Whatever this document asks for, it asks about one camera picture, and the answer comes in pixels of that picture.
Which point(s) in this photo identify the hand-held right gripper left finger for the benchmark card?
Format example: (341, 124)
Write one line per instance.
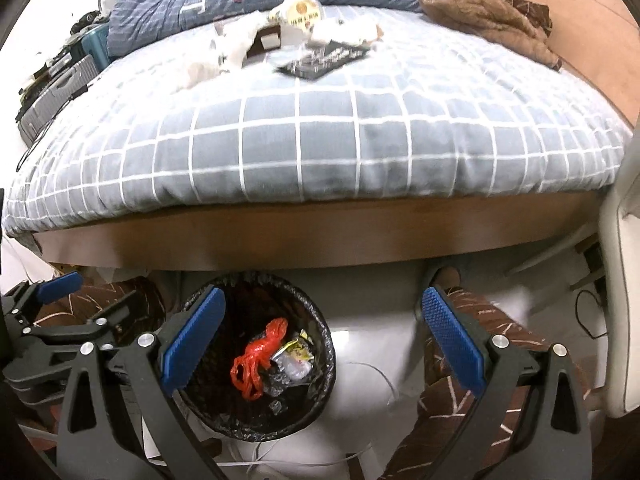
(192, 340)

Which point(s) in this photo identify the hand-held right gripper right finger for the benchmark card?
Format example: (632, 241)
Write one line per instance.
(452, 340)

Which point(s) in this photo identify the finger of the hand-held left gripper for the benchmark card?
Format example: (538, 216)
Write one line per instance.
(60, 287)
(65, 332)

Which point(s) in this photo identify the red plastic bag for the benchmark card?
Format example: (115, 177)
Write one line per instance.
(252, 360)

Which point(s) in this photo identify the yellow snack packet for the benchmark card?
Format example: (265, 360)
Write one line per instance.
(297, 345)

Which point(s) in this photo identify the black trash bin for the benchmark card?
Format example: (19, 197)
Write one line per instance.
(300, 410)

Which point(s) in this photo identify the dark brown cardboard box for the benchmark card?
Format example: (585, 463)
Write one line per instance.
(254, 52)

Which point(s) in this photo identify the white tissue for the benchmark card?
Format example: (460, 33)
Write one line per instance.
(235, 40)

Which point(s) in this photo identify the black printed card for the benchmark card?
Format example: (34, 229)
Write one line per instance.
(320, 62)

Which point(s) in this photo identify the white earphone box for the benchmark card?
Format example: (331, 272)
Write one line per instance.
(292, 37)

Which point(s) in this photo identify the clear plastic packaging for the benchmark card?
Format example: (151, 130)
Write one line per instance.
(355, 30)

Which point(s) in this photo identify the yellow-lidded plastic cup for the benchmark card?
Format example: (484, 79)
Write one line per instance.
(300, 10)

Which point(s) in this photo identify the person's right leg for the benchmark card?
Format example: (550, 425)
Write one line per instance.
(500, 310)

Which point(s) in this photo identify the grey suitcase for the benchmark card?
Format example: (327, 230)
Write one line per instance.
(55, 95)

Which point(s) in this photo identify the grey checked bed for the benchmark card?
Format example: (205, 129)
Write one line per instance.
(350, 135)

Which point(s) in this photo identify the teal plastic stool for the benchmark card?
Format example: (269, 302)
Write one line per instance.
(97, 45)

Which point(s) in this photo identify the dark clutter pile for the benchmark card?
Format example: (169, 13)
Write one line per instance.
(87, 20)

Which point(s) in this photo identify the blue striped quilt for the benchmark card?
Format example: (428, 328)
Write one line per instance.
(175, 5)

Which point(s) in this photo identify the brown fleece garment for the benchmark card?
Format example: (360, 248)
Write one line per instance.
(475, 5)

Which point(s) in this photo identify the wooden headboard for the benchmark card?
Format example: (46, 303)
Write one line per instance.
(590, 25)

